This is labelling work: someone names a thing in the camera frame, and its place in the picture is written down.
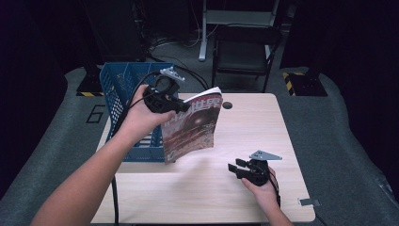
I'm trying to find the blue plastic file basket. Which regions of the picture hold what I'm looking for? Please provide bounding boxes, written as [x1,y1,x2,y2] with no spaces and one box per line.
[99,61,177,163]

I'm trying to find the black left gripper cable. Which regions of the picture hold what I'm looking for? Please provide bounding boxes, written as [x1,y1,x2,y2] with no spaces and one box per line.
[111,64,211,226]

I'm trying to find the person's left hand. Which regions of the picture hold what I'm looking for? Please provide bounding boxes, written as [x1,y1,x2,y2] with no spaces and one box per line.
[120,84,177,149]

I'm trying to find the black folding chair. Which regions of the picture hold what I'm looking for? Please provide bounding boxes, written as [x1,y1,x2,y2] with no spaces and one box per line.
[211,25,282,94]

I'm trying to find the magazine with reddish cover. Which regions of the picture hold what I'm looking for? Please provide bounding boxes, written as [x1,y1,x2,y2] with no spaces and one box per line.
[160,86,224,166]

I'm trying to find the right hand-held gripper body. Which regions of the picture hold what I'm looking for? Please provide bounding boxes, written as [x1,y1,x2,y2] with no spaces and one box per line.
[239,150,283,187]

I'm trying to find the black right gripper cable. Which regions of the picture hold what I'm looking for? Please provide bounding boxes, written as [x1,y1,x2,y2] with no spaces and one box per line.
[268,170,282,208]

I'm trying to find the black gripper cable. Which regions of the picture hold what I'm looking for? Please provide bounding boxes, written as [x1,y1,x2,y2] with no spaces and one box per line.
[111,64,211,226]
[268,170,282,208]

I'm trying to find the bundle of floor cables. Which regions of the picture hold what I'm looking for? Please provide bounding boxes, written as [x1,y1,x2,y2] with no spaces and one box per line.
[146,29,202,53]

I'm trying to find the black base with striped tape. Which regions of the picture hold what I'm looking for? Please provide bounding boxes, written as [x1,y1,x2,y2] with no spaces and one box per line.
[75,67,105,98]
[281,71,329,98]

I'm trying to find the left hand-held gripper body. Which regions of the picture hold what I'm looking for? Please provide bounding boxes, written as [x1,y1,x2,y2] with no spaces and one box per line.
[142,66,191,115]

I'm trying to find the black computer tower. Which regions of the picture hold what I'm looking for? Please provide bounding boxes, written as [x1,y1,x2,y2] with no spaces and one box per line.
[79,0,147,64]

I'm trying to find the person's right hand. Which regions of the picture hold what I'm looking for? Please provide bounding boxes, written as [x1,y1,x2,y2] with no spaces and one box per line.
[241,167,280,209]

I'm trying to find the white metal stand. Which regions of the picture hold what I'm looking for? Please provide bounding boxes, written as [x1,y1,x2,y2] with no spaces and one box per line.
[198,0,280,62]

